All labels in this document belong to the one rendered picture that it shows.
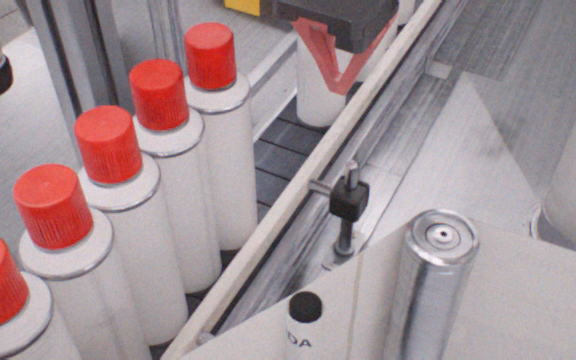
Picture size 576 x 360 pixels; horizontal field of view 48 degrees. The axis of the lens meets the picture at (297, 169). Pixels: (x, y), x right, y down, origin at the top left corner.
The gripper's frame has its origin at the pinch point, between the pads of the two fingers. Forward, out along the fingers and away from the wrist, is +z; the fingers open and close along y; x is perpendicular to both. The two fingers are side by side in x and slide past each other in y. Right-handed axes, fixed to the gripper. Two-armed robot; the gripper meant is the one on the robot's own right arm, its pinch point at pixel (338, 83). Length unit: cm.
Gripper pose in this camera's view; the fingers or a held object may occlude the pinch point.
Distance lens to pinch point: 50.9
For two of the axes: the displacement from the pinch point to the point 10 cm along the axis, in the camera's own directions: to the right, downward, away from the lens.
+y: 4.7, -6.2, 6.3
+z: -0.2, 7.1, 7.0
